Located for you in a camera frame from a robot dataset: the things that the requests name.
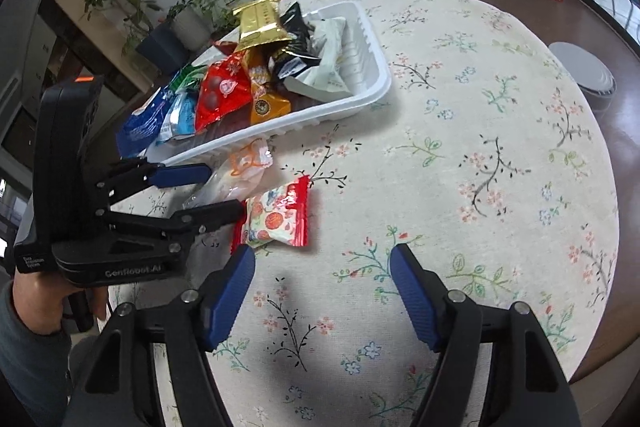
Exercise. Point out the light blue triangular snack packet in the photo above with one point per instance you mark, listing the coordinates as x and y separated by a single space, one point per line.
180 114

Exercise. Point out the gold snack packet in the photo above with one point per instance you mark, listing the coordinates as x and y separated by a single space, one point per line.
262 24

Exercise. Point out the white plastic tray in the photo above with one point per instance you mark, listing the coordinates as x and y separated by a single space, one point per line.
357 57

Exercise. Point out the black snack packet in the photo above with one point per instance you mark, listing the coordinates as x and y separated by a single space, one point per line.
300 34

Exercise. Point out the person's left forearm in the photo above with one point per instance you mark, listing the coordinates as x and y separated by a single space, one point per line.
30 372

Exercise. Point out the red triangular snack packet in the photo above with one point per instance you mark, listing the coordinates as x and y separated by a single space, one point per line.
222 92

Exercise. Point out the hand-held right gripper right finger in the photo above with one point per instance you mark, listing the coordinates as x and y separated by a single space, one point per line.
415 297

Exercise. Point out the white and green snack packet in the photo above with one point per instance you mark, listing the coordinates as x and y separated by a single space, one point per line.
327 52

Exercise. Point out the red and white fruit-print packet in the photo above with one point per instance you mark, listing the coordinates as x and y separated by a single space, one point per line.
275 217

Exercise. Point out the floral tablecloth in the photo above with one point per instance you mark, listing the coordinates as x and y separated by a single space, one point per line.
450 207

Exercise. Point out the blue cake packet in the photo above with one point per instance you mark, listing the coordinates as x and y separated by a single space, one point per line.
142 122

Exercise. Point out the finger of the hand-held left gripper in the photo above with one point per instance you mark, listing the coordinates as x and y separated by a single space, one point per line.
220 212
180 174

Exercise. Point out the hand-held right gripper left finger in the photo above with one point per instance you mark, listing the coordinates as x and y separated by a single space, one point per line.
230 297

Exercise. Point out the person's left hand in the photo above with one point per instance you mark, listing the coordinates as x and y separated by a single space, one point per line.
35 307

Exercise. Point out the plant in blue pot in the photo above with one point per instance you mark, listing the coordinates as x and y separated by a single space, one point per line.
162 47

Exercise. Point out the red-brown star-print snack packet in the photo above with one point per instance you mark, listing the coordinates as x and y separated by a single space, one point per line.
225 48

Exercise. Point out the brown wooden cabinet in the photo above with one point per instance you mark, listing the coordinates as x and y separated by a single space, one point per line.
65 52

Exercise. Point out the clear printed snack packet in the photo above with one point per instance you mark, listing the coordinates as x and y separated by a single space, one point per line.
245 164

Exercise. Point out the plant in white ribbed pot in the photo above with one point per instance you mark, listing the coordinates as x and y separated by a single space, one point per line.
190 27

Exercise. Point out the yellow-orange snack packet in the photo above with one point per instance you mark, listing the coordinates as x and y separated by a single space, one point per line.
267 104

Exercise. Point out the white robot vacuum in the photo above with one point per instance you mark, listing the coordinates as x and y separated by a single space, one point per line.
582 67

